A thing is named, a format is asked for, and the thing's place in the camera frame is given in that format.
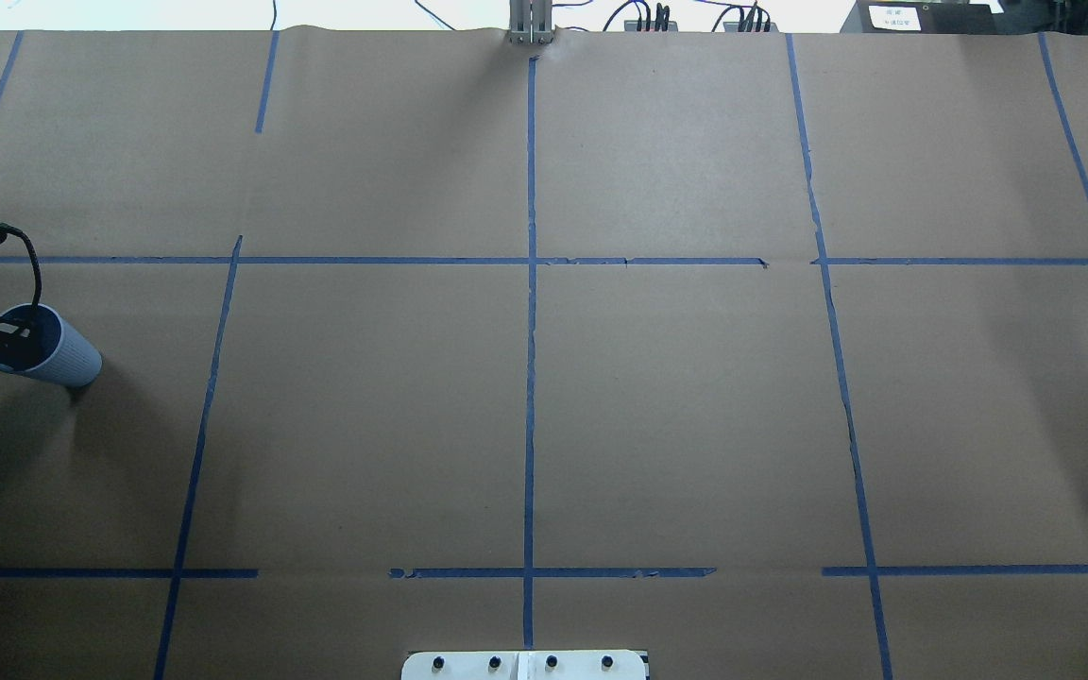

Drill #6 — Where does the blue ribbed cup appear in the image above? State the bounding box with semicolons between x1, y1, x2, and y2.
0;304;103;388

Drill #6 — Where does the left black connector block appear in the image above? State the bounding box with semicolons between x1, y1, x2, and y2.
622;1;678;33

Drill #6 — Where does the black connector block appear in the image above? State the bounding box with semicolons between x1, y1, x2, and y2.
622;1;678;33
714;3;777;34

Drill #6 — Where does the brown paper table cover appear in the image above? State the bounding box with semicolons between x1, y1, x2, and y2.
0;26;1088;679

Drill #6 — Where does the right black connector block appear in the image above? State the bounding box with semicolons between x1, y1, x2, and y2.
714;3;777;34

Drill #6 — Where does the black box with white label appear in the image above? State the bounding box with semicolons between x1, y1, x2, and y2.
839;1;998;35

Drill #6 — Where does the aluminium frame post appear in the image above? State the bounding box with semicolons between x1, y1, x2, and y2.
506;0;555;44

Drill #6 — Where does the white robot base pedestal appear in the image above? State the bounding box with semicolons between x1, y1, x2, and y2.
400;650;652;679

